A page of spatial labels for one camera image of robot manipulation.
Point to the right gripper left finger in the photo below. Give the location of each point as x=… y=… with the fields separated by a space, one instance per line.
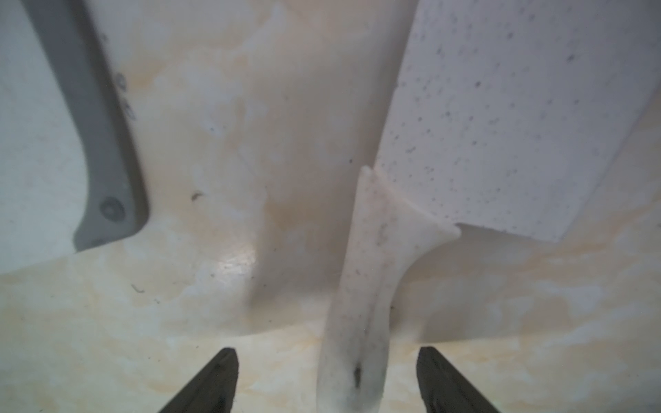
x=213 y=388

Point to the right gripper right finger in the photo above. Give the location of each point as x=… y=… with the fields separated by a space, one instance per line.
x=444 y=389

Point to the white cutting board grey rim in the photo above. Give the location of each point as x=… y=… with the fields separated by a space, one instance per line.
x=70 y=174

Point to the white plastic knife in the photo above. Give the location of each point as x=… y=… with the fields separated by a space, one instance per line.
x=506 y=116

